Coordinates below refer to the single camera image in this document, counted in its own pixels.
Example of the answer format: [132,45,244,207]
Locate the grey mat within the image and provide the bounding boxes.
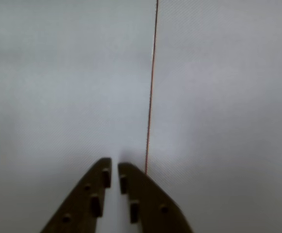
[144,0,282,233]
[0,0,158,233]

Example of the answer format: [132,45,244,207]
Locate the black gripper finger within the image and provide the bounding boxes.
[118,162,195,233]
[40,157,112,233]

